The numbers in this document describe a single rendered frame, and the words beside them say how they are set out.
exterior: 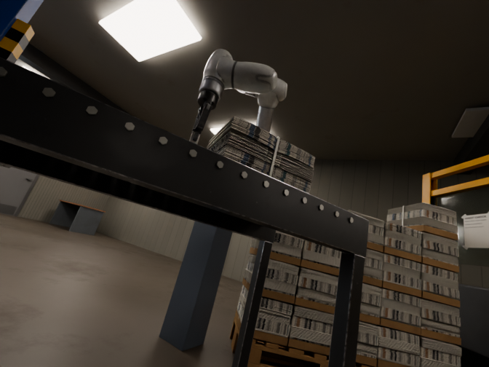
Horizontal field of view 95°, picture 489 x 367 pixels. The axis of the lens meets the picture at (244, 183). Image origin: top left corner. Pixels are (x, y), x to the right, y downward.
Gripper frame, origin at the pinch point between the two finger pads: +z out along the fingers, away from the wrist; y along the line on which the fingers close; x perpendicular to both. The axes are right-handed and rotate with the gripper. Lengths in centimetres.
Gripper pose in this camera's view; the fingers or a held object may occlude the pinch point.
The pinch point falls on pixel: (193, 141)
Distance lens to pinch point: 85.8
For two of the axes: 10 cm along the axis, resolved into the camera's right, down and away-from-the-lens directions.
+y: -4.7, 1.4, 8.7
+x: -8.5, -3.4, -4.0
